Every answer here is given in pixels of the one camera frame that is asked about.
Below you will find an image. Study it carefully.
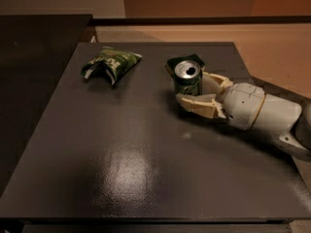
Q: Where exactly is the green yellow sponge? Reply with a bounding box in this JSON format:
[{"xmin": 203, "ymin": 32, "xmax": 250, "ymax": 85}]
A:
[{"xmin": 165, "ymin": 53, "xmax": 205, "ymax": 76}]

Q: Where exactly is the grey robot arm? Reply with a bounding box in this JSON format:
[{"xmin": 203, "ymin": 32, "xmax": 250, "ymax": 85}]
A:
[{"xmin": 176, "ymin": 73, "xmax": 311, "ymax": 161}]

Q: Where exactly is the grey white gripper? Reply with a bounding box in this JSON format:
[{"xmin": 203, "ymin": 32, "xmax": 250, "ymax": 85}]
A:
[{"xmin": 176, "ymin": 72, "xmax": 265, "ymax": 130}]

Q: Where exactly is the green crumpled chip bag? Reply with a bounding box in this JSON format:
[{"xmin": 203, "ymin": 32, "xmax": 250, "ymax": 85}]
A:
[{"xmin": 81, "ymin": 47, "xmax": 142, "ymax": 85}]

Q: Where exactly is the green soda can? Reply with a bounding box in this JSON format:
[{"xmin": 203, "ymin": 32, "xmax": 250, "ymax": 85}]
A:
[{"xmin": 173, "ymin": 60, "xmax": 202, "ymax": 96}]

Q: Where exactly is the dark side table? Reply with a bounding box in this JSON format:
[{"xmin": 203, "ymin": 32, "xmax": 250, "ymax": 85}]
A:
[{"xmin": 0, "ymin": 15, "xmax": 94, "ymax": 194}]

